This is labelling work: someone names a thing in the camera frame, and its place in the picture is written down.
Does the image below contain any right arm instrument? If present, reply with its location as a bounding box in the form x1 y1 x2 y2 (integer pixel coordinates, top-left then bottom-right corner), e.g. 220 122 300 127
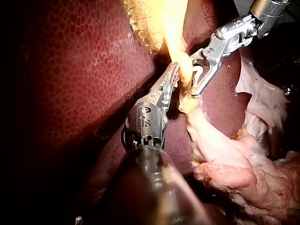
212 0 292 51

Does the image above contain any left arm instrument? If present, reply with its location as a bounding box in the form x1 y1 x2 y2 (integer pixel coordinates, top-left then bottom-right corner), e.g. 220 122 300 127
121 82 173 150

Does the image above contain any gallbladder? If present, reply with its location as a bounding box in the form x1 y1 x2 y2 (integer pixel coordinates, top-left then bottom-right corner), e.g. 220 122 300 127
120 0 191 69

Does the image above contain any thin tube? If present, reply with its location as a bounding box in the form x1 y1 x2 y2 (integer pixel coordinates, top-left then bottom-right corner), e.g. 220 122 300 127
177 58 200 113

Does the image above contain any dark red liver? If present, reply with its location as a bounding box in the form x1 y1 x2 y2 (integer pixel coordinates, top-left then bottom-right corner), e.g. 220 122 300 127
14 0 255 225

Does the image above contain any right arm instrument jaw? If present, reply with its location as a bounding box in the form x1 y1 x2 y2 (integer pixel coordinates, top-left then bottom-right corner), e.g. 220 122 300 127
188 48 209 69
190 35 242 98

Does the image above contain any left arm instrument jaw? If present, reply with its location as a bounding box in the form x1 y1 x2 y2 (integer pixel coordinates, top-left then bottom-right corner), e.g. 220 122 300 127
158 62 179 89
165 67 181 95

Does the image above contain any pale fatty tissue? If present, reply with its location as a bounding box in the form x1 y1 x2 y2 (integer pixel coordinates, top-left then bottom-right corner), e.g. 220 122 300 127
233 50 291 162
184 109 300 225

